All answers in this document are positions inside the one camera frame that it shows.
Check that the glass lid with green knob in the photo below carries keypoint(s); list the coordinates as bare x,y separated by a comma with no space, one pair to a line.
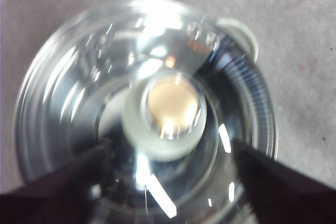
168,119

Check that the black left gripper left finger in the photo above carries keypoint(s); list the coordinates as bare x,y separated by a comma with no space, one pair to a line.
52,197

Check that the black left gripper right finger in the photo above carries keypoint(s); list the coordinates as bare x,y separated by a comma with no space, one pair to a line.
283,195

